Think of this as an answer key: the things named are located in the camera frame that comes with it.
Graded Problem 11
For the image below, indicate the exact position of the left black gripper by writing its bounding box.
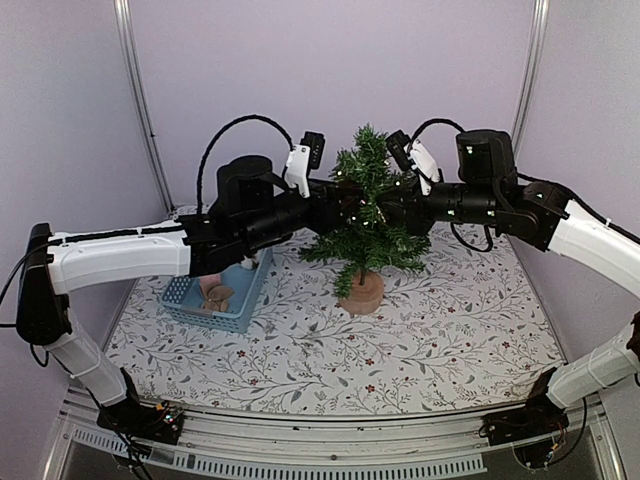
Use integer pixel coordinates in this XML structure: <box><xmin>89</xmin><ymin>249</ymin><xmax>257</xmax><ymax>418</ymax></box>
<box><xmin>240</xmin><ymin>178</ymin><xmax>363</xmax><ymax>251</ymax></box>

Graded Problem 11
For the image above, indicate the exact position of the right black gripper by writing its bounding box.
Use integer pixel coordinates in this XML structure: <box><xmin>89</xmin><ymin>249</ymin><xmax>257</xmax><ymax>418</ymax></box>
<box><xmin>377</xmin><ymin>174</ymin><xmax>501</xmax><ymax>236</ymax></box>

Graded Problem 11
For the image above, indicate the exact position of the fairy light string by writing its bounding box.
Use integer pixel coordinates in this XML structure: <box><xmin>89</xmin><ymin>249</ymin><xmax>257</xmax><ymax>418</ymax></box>
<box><xmin>332</xmin><ymin>159</ymin><xmax>401</xmax><ymax>226</ymax></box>

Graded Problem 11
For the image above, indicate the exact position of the small green christmas tree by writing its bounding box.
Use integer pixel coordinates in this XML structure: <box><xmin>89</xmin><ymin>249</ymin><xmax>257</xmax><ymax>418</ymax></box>
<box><xmin>299</xmin><ymin>124</ymin><xmax>431</xmax><ymax>299</ymax></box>

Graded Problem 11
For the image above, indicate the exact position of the beige burlap bow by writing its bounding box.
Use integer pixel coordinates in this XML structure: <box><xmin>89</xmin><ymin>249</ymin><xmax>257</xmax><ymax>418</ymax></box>
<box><xmin>201</xmin><ymin>284</ymin><xmax>234</xmax><ymax>313</ymax></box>

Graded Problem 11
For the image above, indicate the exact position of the dark red bauble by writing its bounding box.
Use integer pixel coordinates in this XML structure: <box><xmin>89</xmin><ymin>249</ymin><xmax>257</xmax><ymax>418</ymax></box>
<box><xmin>339</xmin><ymin>185</ymin><xmax>364</xmax><ymax>210</ymax></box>

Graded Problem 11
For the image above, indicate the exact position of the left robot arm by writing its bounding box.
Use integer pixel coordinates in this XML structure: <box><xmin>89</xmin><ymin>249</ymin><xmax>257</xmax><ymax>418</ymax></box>
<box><xmin>16</xmin><ymin>154</ymin><xmax>362</xmax><ymax>434</ymax></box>

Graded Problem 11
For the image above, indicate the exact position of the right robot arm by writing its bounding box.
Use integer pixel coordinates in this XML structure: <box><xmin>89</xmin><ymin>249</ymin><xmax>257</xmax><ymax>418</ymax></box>
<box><xmin>378</xmin><ymin>130</ymin><xmax>639</xmax><ymax>436</ymax></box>

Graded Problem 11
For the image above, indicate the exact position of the wooden tree base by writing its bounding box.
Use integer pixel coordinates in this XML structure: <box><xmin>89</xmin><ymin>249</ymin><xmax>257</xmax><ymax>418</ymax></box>
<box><xmin>339</xmin><ymin>271</ymin><xmax>384</xmax><ymax>315</ymax></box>

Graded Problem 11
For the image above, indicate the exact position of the white cotton boll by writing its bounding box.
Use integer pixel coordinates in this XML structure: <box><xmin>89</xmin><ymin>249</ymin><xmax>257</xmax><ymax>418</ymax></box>
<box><xmin>241</xmin><ymin>255</ymin><xmax>260</xmax><ymax>270</ymax></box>

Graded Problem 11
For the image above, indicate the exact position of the floral table mat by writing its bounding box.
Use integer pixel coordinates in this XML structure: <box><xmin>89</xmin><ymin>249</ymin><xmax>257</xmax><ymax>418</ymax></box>
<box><xmin>106</xmin><ymin>224</ymin><xmax>564</xmax><ymax>416</ymax></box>

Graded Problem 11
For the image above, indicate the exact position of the pink pompom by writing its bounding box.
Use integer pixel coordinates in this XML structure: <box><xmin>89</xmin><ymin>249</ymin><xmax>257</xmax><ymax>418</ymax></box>
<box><xmin>200</xmin><ymin>274</ymin><xmax>221</xmax><ymax>283</ymax></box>

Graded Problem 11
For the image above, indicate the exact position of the light blue plastic basket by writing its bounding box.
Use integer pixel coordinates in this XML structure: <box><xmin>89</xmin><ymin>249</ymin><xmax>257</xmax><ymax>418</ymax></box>
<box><xmin>161</xmin><ymin>248</ymin><xmax>272</xmax><ymax>333</ymax></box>

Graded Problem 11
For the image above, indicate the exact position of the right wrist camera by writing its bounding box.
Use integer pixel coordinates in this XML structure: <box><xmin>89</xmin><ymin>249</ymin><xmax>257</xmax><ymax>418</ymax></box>
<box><xmin>385</xmin><ymin>130</ymin><xmax>412</xmax><ymax>172</ymax></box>

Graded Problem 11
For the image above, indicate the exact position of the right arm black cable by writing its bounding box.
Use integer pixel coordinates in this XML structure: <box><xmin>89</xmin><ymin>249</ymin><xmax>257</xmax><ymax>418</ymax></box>
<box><xmin>409</xmin><ymin>117</ymin><xmax>469</xmax><ymax>146</ymax></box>

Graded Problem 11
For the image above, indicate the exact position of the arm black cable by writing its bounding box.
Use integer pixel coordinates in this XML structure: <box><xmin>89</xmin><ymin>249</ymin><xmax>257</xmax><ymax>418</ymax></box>
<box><xmin>409</xmin><ymin>117</ymin><xmax>469</xmax><ymax>146</ymax></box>
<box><xmin>195</xmin><ymin>114</ymin><xmax>296</xmax><ymax>216</ymax></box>

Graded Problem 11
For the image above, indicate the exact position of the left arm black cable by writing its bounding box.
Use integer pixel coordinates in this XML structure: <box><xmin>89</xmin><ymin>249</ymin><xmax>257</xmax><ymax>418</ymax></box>
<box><xmin>195</xmin><ymin>114</ymin><xmax>296</xmax><ymax>216</ymax></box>

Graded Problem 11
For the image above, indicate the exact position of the right aluminium frame post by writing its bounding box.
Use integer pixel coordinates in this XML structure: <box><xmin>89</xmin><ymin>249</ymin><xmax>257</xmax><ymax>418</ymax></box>
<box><xmin>512</xmin><ymin>0</ymin><xmax>551</xmax><ymax>153</ymax></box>

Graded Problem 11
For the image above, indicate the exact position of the aluminium frame post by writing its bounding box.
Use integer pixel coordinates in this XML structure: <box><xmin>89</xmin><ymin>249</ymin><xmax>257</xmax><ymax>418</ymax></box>
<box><xmin>512</xmin><ymin>0</ymin><xmax>551</xmax><ymax>153</ymax></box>
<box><xmin>113</xmin><ymin>0</ymin><xmax>175</xmax><ymax>213</ymax></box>

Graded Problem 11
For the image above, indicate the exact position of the front aluminium rail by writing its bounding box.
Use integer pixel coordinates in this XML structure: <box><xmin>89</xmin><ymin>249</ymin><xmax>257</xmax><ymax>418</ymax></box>
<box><xmin>43</xmin><ymin>387</ymin><xmax>629</xmax><ymax>479</ymax></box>

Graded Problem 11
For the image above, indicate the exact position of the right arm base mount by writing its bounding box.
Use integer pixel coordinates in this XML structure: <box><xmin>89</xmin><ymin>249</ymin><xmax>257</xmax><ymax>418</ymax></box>
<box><xmin>478</xmin><ymin>367</ymin><xmax>569</xmax><ymax>469</ymax></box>

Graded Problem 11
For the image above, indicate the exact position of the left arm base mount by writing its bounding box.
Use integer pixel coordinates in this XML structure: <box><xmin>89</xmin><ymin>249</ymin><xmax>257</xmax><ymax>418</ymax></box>
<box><xmin>97</xmin><ymin>368</ymin><xmax>185</xmax><ymax>445</ymax></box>

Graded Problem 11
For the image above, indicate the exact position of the left aluminium frame post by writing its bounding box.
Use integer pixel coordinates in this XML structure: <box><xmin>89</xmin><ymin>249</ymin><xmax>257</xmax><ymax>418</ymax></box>
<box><xmin>113</xmin><ymin>0</ymin><xmax>175</xmax><ymax>213</ymax></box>

